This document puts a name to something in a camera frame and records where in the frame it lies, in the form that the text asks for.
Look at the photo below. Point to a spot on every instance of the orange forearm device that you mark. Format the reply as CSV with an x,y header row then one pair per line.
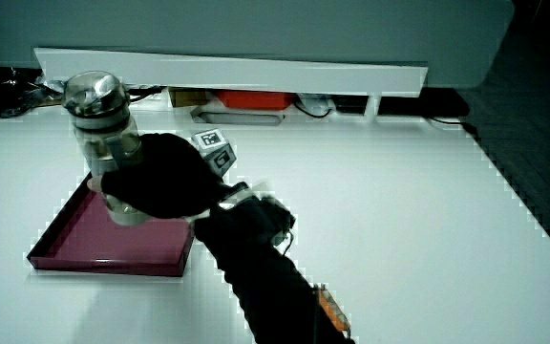
x,y
333,310

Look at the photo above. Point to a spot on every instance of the black wrist tracker module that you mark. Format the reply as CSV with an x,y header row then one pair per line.
x,y
275,217

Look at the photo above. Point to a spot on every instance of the small black box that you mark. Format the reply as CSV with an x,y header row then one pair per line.
x,y
350,104

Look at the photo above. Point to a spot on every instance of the orange box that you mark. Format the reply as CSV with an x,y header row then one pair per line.
x,y
255,99

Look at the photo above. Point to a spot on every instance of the grey flat device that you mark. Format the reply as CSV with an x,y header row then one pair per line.
x,y
237,118

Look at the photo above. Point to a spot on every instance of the maroon tray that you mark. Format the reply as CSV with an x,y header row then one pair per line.
x,y
112,243

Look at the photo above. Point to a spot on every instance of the white desk shelf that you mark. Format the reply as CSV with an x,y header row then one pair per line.
x,y
232,71

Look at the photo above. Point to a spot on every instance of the clear bottle with grey lid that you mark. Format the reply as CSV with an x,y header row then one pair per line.
x,y
99,119

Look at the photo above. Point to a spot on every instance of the white small device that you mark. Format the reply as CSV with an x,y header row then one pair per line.
x,y
317,102

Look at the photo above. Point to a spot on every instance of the person's right forearm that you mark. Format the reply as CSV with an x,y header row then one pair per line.
x,y
265,286

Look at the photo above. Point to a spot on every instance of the brown cardboard box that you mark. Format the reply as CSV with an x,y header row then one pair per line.
x,y
189,97

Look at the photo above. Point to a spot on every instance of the large black box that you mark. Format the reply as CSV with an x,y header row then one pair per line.
x,y
428,102

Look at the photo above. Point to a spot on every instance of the person's right hand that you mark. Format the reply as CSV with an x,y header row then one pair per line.
x,y
170,177

